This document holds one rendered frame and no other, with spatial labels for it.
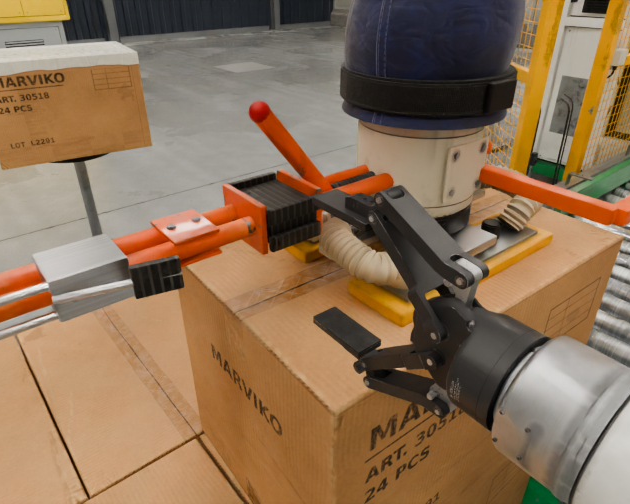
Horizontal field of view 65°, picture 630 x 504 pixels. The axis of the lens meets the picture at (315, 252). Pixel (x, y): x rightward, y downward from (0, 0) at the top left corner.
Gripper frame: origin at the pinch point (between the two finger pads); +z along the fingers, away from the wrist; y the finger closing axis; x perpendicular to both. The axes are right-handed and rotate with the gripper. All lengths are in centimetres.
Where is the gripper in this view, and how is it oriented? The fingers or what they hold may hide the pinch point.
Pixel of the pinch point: (332, 264)
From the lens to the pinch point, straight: 47.1
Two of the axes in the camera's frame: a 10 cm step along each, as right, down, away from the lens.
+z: -6.1, -3.9, 6.9
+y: 0.0, 8.7, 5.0
